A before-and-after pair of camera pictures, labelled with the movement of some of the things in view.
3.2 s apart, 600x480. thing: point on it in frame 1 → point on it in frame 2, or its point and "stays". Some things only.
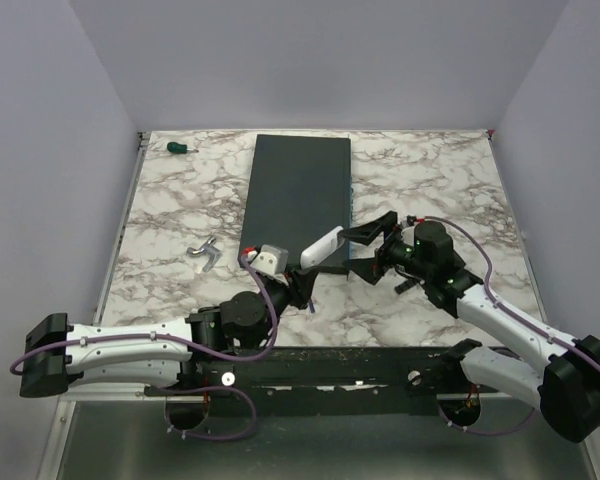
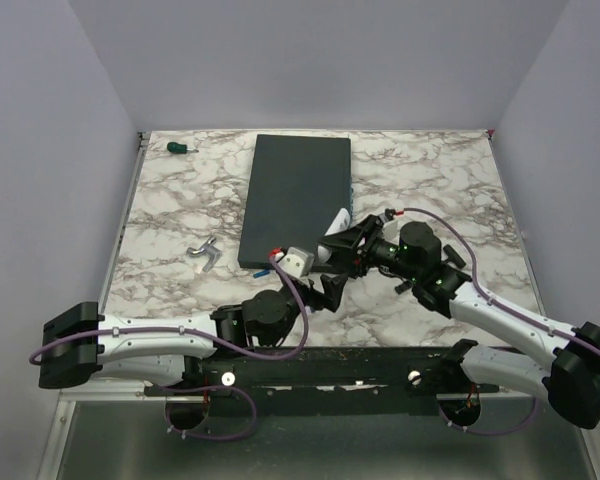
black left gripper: x=300 y=290 → x=331 y=293
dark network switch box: x=300 y=193 stays
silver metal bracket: x=211 y=251 stays
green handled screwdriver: x=175 y=147 stays
